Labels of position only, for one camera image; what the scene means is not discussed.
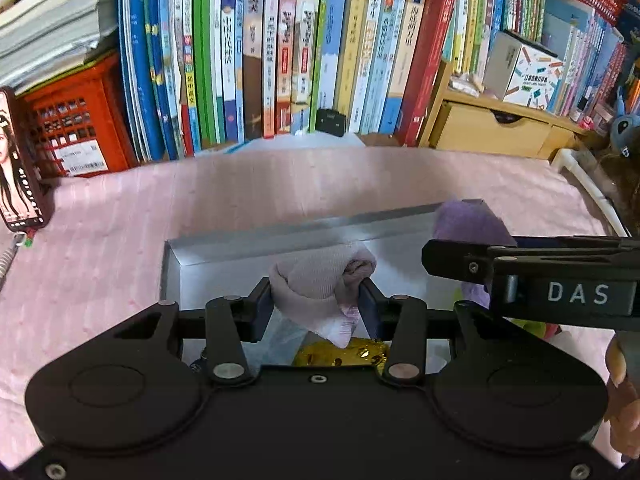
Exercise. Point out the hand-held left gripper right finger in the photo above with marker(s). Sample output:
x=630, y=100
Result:
x=410, y=330

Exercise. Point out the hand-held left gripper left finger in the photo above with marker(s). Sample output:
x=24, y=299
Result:
x=226, y=330

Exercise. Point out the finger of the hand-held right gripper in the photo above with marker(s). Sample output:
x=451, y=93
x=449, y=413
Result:
x=460, y=257

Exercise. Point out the purple cloth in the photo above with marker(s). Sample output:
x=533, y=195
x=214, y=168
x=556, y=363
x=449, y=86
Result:
x=470, y=222

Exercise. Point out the white shallow box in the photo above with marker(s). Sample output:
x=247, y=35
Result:
x=225, y=280

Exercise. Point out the green knit sock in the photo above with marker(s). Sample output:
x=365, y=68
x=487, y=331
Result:
x=537, y=329

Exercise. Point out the yellow sequin plush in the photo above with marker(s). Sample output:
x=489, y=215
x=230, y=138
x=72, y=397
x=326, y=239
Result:
x=330, y=352

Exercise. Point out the pale pink sock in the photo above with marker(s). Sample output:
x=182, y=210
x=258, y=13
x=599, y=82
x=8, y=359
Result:
x=315, y=280

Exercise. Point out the person's right hand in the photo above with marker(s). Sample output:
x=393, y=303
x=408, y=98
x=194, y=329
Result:
x=627, y=420

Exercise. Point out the brown haired doll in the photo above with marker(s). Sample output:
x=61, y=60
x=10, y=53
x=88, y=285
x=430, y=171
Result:
x=625, y=185

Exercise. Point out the wooden drawer organizer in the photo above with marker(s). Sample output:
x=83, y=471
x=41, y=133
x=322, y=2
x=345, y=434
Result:
x=490, y=127

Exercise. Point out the pink tablecloth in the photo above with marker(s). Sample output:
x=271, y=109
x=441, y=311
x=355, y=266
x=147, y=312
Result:
x=125, y=210

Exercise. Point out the blue plush toy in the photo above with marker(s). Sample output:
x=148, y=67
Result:
x=625, y=127

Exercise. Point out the small black box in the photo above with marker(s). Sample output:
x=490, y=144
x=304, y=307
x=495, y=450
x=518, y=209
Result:
x=330, y=122

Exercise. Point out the white box with colourful print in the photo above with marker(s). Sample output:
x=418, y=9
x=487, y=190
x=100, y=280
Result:
x=530, y=75

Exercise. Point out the row of upright books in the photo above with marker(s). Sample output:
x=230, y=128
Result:
x=350, y=60

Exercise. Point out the red plastic crate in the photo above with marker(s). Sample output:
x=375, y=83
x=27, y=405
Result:
x=100, y=105

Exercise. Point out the smartphone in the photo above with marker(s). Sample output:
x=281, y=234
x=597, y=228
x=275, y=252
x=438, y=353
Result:
x=17, y=175

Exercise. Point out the blue cardboard box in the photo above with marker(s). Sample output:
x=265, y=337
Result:
x=630, y=15

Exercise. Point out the stack of flat books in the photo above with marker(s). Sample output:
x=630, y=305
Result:
x=50, y=25

